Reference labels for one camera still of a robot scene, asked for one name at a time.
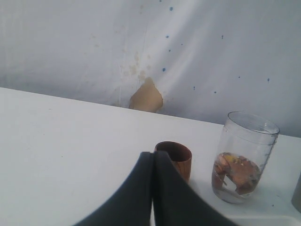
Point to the brown scraps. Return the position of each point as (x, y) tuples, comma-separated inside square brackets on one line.
[(242, 172)]

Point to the stainless steel cup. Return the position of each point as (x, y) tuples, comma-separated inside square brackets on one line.
[(296, 198)]

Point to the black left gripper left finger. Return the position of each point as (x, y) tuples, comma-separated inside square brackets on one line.
[(131, 204)]

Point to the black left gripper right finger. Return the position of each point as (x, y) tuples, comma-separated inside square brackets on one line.
[(175, 203)]

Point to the brown wooden cup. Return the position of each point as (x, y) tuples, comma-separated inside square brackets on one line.
[(180, 156)]

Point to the white stained backdrop sheet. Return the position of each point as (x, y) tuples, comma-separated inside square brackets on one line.
[(206, 57)]

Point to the clear plastic shaker cup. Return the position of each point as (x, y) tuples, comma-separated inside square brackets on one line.
[(250, 136)]

